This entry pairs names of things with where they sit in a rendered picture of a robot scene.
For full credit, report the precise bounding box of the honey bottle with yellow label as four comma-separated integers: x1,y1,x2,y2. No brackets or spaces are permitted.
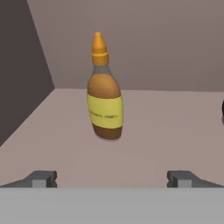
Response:
86,31,124,141

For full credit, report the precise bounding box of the dark syrup bottle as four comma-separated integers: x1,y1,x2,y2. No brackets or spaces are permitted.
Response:
220,100,224,126

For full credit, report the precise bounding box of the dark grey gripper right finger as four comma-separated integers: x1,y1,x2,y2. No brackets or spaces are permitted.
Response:
166,170,224,189

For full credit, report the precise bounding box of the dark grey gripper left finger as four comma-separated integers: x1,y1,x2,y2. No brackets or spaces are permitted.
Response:
0,170,58,189

